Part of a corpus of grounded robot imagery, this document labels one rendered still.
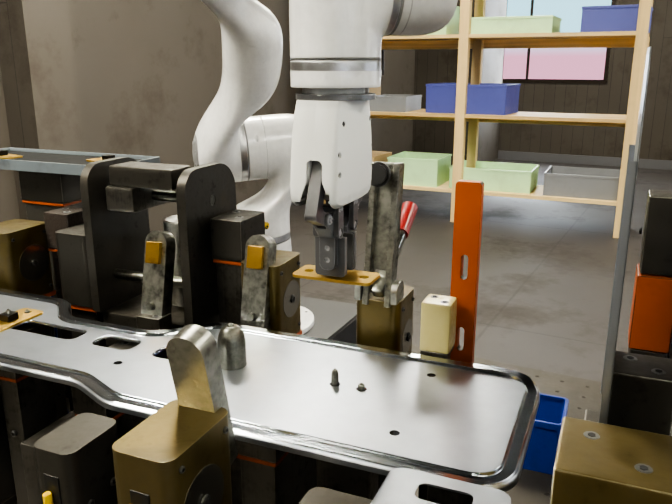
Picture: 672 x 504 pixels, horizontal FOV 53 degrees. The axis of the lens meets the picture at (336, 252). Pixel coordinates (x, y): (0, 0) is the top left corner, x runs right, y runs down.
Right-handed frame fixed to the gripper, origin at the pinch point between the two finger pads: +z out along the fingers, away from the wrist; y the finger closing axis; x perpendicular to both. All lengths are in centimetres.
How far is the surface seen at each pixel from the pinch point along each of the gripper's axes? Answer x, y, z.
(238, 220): -22.4, -18.6, 2.6
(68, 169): -60, -27, -1
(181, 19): -280, -377, -51
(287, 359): -7.7, -3.9, 14.6
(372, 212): -1.4, -14.7, -1.0
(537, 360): -1, -243, 114
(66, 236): -51, -16, 7
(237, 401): -7.9, 7.0, 14.7
